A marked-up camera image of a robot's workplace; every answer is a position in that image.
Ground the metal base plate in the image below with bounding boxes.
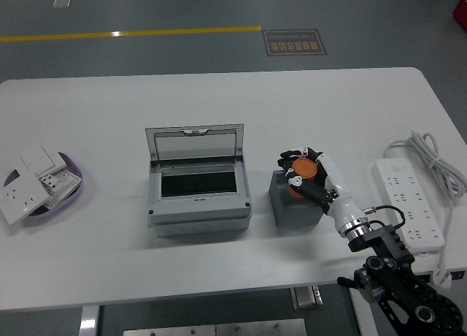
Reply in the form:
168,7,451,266
123,318,307,336

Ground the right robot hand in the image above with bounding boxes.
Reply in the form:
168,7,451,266
277,145,369,231

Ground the grey cube with round hole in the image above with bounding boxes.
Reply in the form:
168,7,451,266
269,169,326,229

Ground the white table leg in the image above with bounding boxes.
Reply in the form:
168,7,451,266
78,305,100,336
348,287,380,336

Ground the red cabinet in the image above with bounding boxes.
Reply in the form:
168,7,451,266
451,0,467,25

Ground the white wall socket panel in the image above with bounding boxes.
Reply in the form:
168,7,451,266
0,170,50,226

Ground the small white socket module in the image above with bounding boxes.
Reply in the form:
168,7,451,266
39,173,61,195

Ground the brown floor sign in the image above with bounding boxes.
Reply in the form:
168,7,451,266
262,28,328,57

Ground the white wall switch panel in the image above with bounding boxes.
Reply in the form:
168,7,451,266
10,144,69,180

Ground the orange cylinder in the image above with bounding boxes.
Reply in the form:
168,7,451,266
290,158,320,199

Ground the white power cord with plug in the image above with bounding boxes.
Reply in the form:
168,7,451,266
382,130,467,289

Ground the white perforated plastic plate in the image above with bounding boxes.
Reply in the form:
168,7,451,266
45,167,82,209

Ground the grey under-table bracket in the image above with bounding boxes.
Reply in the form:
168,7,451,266
290,285,324,311

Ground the grey electrical box with lid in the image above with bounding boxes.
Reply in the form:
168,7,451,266
144,123,253,238

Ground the purple tray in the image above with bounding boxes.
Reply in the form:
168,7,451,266
2,151,85,226

